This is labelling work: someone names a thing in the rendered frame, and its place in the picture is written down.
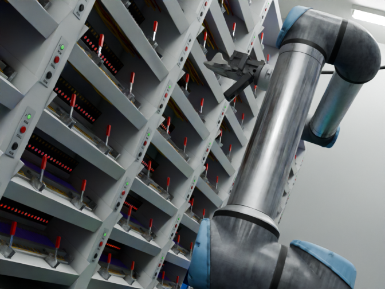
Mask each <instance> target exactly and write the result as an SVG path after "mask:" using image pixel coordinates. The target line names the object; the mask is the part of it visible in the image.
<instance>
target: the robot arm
mask: <svg viewBox="0 0 385 289"><path fill-rule="evenodd" d="M276 48H278V49H279V53H278V54H279V55H278V59H277V61H276V64H275V66H272V65H269V64H266V63H265V61H264V60H261V61H258V60H254V59H252V57H251V56H249V55H248V54H247V53H243V52H239V51H236V50H234V52H233V55H231V57H230V62H229V65H228V62H227V61H226V60H224V58H223V57H222V53H217V54H216V55H215V56H214V57H213V59H212V60H211V61H210V62H209V61H205V62H203V64H204V65H205V66H206V68H208V69H209V70H211V71H213V72H215V73H217V74H219V75H221V76H223V77H227V78H229V79H232V80H235V81H237V82H235V83H234V84H233V85H232V86H231V87H230V88H229V89H227V90H226V91H225V92H224V93H223V95H224V97H225V99H226V100H227V101H228V102H230V101H231V100H233V99H234V98H235V97H236V96H237V95H238V94H239V93H241V92H242V91H243V90H244V89H245V88H246V87H247V86H249V85H250V84H251V83H252V82H253V79H254V85H256V86H257V87H258V89H260V90H263V91H266V93H265V96H264V99H263V101H262V104H261V108H260V110H259V113H258V116H257V119H256V122H255V124H254V127H253V131H252V133H251V136H250V139H249V142H248V144H247V147H246V150H245V153H244V156H243V158H242V162H241V165H240V167H239V171H238V173H237V176H236V179H235V182H234V185H233V188H232V190H231V193H230V196H229V199H228V202H227V204H226V206H224V207H222V208H219V209H217V210H216V211H215V212H214V215H213V217H212V220H210V219H209V218H204V219H203V220H202V222H201V224H200V227H199V231H198V234H197V238H196V241H195V245H194V250H193V253H192V257H191V261H190V267H189V271H188V277H187V280H188V283H189V285H190V286H191V287H192V288H194V289H354V286H355V280H356V268H355V266H354V265H353V264H352V263H351V262H350V261H348V260H347V259H345V258H344V257H342V256H340V255H338V254H336V253H334V252H332V251H329V250H328V249H325V248H323V247H321V246H318V245H316V244H312V243H309V242H307V241H301V240H292V242H290V247H287V246H285V245H282V244H279V243H278V239H279V236H280V231H279V230H278V228H277V226H276V224H275V222H274V221H275V219H276V215H277V212H278V209H279V206H280V202H281V199H282V195H283V193H284V190H285V186H286V183H287V180H288V177H289V173H290V170H291V167H292V164H293V161H294V157H295V155H296V151H297V148H298V144H299V142H300V139H301V140H304V141H307V142H310V143H313V144H316V145H319V146H321V147H326V148H331V147H332V146H333V145H334V144H335V142H336V140H337V137H338V135H339V132H340V123H341V121H342V120H343V117H344V116H345V114H346V113H347V111H348V109H349V108H350V106H351V104H352V103H353V101H354V100H355V97H356V96H357V94H358V93H359V91H360V89H361V88H362V86H363V84H365V83H367V82H369V81H371V80H372V79H373V78H374V77H375V76H376V74H377V73H378V71H379V69H380V66H381V63H382V55H381V52H380V47H379V45H378V43H377V42H376V40H375V39H374V37H373V36H372V34H371V33H370V32H369V31H368V30H367V29H365V28H364V27H362V26H361V25H360V24H358V23H356V22H354V21H352V20H350V19H345V18H341V17H338V16H335V15H332V14H328V13H325V12H322V11H318V10H315V9H313V8H311V7H303V6H295V7H293V8H292V9H291V11H290V12H289V14H288V15H287V17H286V19H285V21H284V23H283V25H282V28H281V30H280V32H279V34H278V37H277V41H276ZM325 63H327V64H331V65H333V66H334V69H335V70H334V73H333V75H332V77H331V79H330V81H329V83H328V85H327V87H326V89H325V92H324V94H323V96H322V98H321V100H320V102H319V105H318V106H317V108H316V111H315V113H314V115H311V114H308V113H309V110H310V107H311V104H312V100H313V97H314V94H315V91H316V87H317V84H318V82H319V78H320V75H321V71H322V68H323V67H324V65H325Z"/></svg>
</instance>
